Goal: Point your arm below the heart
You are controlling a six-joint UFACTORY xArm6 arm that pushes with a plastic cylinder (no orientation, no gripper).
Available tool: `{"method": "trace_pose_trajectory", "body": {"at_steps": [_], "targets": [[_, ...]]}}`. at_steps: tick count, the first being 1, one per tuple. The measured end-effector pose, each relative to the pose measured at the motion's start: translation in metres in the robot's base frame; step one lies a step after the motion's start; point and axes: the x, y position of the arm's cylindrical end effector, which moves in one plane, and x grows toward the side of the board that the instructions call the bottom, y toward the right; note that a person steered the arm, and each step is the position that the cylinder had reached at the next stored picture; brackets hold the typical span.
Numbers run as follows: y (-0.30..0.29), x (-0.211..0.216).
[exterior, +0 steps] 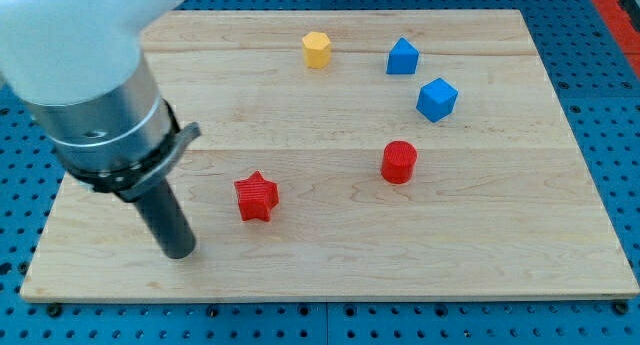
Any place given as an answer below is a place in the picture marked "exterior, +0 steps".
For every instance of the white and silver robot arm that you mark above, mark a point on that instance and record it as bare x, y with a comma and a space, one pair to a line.
79, 68

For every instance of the light wooden board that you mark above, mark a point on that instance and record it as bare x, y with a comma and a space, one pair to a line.
501, 205

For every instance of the red star block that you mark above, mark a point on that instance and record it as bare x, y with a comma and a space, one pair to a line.
256, 197

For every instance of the red cylinder block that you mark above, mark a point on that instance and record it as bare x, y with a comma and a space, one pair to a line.
399, 159

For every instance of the yellow hexagon block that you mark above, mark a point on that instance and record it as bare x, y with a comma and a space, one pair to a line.
316, 50

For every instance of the blue cube block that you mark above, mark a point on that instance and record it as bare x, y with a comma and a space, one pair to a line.
436, 99

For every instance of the blue pentagon block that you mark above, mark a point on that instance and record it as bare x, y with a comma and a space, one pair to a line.
403, 58

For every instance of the dark grey cylindrical pointer tool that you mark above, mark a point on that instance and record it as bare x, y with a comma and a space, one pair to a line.
166, 221

